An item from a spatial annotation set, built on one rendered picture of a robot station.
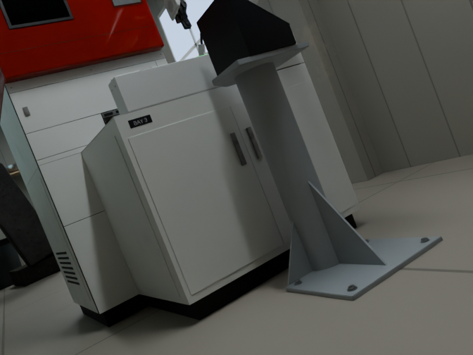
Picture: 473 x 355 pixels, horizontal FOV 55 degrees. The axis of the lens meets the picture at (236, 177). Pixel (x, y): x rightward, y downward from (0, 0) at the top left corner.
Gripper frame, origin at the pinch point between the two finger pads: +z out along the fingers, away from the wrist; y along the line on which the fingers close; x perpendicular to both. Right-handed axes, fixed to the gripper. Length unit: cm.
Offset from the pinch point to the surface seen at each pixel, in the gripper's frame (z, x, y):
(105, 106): -1, -26, -59
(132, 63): -18, -4, -55
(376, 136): 66, 168, -92
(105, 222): 52, -48, -70
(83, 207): 41, -54, -68
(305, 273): 112, -6, 0
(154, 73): 18.6, -24.3, 0.6
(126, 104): 27.0, -39.6, -1.2
